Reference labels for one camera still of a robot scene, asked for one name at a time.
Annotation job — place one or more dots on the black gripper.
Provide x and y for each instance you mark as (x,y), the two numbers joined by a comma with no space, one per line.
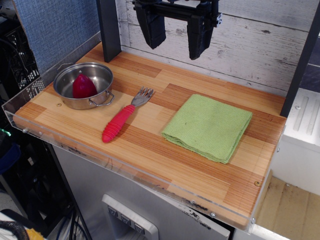
(201,20)

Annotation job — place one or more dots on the red handled metal spork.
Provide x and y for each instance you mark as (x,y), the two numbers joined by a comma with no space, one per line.
(115,125)

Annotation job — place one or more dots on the green folded napkin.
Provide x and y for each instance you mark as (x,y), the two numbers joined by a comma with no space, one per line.
(208,127)

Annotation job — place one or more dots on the red toy pepper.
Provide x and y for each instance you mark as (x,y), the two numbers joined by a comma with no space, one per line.
(83,87)

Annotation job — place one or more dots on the small steel pot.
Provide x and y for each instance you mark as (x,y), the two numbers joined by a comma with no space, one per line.
(101,76)

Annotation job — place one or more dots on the black plastic crate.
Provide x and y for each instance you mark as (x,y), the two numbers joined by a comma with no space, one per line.
(18,66)

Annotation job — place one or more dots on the clear acrylic table guard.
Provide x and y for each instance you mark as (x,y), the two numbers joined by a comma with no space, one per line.
(224,192)

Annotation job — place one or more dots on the white side cabinet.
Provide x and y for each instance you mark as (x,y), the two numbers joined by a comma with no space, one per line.
(296,160)

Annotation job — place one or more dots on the stainless steel toy fridge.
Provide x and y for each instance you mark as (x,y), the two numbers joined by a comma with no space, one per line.
(115,203)

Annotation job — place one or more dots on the black left post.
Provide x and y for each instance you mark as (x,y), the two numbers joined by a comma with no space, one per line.
(109,29)

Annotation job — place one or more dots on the black post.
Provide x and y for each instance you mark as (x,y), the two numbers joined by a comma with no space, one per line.
(302,63)
(109,29)

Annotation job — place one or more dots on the black right post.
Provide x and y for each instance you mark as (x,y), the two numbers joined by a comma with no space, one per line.
(302,63)

